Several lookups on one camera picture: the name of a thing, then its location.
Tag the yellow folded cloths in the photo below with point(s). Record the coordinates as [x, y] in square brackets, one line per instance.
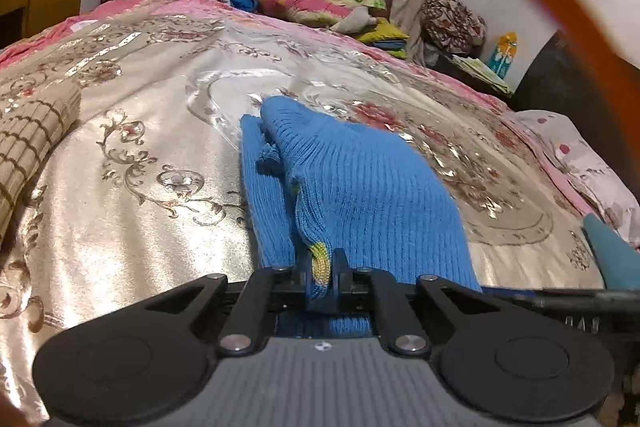
[382, 38]

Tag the dark floral cloth bundle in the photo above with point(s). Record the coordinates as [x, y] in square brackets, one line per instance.
[452, 24]

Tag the grey plush toy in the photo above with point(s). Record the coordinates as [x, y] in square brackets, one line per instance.
[355, 21]

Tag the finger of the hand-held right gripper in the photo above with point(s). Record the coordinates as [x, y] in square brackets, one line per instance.
[560, 298]

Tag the brown checked mat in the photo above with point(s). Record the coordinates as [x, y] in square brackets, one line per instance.
[30, 132]

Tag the pink floral pillow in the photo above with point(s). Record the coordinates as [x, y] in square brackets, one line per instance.
[295, 2]

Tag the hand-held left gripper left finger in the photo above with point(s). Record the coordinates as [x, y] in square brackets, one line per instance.
[299, 281]

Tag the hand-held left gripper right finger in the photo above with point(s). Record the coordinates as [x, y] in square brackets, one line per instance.
[341, 276]

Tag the dark brown headboard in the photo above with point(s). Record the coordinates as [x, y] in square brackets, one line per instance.
[565, 77]

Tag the stack of papers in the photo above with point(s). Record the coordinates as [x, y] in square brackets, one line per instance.
[480, 72]

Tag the white pink dotted pillow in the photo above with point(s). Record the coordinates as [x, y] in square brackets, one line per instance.
[600, 172]

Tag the teal cloth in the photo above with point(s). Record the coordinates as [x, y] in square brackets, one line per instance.
[615, 252]

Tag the floral satin bedspread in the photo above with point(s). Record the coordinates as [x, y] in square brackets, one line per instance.
[150, 132]

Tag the blue striped knit sweater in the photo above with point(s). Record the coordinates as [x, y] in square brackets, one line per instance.
[360, 187]

